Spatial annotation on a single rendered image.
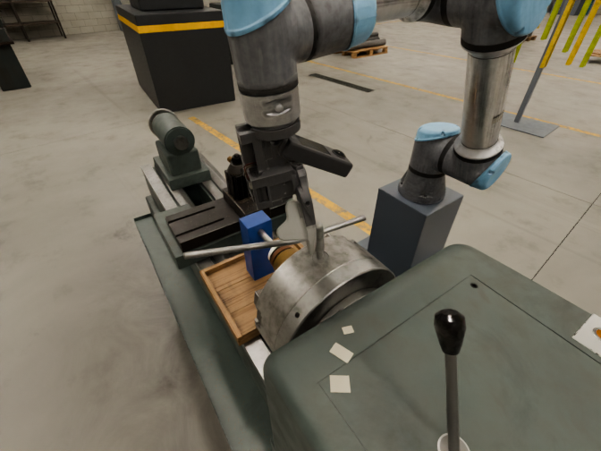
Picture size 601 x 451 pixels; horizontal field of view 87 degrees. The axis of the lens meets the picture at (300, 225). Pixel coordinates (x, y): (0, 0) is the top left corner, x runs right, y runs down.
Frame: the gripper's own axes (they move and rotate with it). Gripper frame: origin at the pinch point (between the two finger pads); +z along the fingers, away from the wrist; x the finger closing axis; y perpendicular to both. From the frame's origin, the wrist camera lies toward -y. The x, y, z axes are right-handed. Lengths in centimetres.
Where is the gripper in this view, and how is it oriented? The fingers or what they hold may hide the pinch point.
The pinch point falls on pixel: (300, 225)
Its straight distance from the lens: 55.9
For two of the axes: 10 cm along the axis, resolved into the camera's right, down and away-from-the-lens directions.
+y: -9.4, 2.8, -2.0
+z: 0.8, 7.4, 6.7
